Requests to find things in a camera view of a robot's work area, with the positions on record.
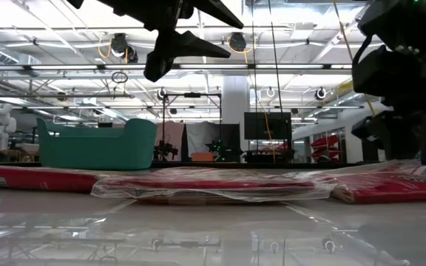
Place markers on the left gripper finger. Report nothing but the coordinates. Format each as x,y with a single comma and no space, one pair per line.
216,11
183,46

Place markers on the red popcorn bag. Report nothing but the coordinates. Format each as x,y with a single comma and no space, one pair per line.
390,188
213,184
35,180

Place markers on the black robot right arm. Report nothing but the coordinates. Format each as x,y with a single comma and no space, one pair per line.
412,22

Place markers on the white square pillar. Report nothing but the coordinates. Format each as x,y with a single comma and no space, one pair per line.
235,99

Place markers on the red white striped object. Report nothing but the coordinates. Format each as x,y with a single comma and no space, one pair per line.
325,144

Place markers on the long ceiling light strip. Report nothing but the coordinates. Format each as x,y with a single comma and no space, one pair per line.
87,67

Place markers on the pink curtain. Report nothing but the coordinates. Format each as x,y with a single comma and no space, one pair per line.
174,133

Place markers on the white curtain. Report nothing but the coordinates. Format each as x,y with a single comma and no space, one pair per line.
200,134

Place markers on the black monitor screen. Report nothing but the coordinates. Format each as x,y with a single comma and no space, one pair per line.
257,125

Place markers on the orange box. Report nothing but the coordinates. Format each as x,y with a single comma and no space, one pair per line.
202,157

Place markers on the teal plastic basket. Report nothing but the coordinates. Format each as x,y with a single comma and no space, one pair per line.
98,151

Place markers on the white humanoid robot figure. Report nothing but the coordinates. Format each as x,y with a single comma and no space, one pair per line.
0,125

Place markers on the black camera rig frame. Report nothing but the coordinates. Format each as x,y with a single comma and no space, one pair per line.
192,95

